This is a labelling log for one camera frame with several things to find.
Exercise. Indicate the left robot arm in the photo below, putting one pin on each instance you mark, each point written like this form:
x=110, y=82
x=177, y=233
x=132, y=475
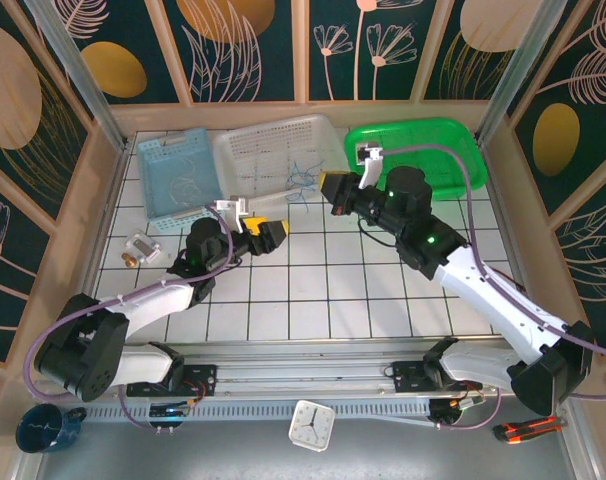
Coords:
x=153, y=302

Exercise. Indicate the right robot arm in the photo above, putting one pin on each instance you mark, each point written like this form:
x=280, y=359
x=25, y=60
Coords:
x=483, y=295

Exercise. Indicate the clear acrylic metal block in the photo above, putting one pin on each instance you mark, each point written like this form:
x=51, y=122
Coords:
x=143, y=246

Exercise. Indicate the green plastic basket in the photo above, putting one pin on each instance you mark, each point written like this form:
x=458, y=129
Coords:
x=433, y=132

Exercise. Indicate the small brass fitting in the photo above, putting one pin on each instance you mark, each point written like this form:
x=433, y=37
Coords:
x=129, y=259

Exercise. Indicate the white plastic basket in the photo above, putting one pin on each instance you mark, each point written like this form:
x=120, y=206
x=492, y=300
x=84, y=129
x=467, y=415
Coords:
x=263, y=145

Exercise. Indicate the light blue plastic basket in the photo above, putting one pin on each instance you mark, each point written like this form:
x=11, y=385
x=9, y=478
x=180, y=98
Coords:
x=158, y=170

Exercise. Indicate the small black controller board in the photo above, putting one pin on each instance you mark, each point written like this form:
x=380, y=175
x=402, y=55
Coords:
x=170, y=411
x=453, y=407

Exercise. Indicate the white square alarm clock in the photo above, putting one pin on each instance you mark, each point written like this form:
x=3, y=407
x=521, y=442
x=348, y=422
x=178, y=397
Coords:
x=310, y=425

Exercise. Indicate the dark blue mug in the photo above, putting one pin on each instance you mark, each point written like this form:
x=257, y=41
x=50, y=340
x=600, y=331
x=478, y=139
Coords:
x=38, y=430

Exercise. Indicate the orange black utility knife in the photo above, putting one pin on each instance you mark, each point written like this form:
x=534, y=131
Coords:
x=528, y=429

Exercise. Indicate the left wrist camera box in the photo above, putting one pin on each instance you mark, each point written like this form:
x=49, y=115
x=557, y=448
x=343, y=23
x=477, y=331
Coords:
x=233, y=205

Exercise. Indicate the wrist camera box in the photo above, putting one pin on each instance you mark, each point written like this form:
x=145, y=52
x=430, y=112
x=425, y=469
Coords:
x=233, y=205
x=369, y=175

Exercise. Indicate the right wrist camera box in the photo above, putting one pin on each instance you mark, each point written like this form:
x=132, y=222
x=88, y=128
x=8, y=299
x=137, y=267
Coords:
x=369, y=175

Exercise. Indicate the aluminium side rail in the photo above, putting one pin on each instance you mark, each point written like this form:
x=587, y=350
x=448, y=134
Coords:
x=108, y=200
x=499, y=200

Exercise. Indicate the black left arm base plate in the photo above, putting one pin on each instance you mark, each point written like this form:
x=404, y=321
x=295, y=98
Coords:
x=203, y=380

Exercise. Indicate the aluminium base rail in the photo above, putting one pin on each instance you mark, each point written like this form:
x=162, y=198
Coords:
x=303, y=375

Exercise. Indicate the aluminium frame post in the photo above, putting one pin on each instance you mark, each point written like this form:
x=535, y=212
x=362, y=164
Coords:
x=518, y=75
x=77, y=75

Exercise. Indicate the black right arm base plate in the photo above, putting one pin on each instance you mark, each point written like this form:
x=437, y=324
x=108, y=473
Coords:
x=408, y=375

